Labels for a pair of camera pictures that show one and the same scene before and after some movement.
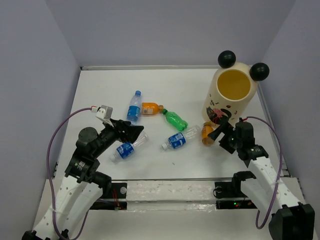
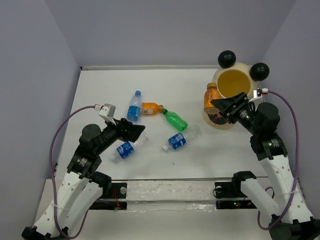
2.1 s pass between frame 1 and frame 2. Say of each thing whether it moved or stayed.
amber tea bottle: moved
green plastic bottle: stayed
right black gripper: moved
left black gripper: stayed
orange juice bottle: stayed
